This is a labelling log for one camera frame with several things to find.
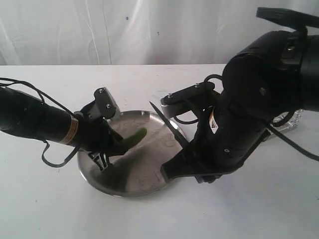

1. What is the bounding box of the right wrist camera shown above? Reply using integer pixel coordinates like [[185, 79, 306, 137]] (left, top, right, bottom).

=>
[[160, 82, 220, 120]]

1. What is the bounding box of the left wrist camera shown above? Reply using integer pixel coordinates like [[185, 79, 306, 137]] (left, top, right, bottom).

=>
[[94, 87, 121, 120]]

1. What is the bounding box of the black handled kitchen knife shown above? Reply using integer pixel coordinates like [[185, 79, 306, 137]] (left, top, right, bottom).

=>
[[149, 101, 190, 151]]

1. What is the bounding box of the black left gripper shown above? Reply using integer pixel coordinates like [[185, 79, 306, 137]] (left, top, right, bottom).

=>
[[74, 104, 130, 172]]

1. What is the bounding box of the round steel plate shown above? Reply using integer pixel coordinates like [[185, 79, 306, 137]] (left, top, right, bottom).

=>
[[78, 110, 182, 197]]

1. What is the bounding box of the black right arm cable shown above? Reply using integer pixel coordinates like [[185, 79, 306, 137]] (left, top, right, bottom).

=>
[[171, 6, 319, 161]]

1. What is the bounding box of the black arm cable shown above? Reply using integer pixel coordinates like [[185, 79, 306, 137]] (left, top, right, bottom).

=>
[[171, 6, 319, 161], [0, 77, 80, 168]]

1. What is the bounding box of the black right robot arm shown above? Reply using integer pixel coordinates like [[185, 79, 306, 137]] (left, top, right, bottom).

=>
[[161, 31, 319, 183]]

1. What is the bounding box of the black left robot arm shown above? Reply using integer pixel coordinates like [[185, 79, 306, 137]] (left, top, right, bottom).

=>
[[0, 87, 130, 170]]

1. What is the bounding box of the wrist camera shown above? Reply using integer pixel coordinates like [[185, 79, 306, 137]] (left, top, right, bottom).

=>
[[160, 82, 220, 120], [94, 87, 121, 120]]

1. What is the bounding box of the chrome wire utensil holder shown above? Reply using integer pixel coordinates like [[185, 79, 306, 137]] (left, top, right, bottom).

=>
[[270, 109, 303, 134]]

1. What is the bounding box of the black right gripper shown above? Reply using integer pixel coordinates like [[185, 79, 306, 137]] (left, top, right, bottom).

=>
[[160, 117, 239, 183]]

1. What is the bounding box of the white backdrop curtain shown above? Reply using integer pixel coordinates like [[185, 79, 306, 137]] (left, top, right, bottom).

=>
[[0, 0, 319, 65]]

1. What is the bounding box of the green cucumber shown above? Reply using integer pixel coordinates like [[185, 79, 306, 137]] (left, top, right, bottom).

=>
[[123, 127, 148, 149]]

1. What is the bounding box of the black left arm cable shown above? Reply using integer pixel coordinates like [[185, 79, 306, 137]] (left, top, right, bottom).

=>
[[0, 77, 80, 168]]

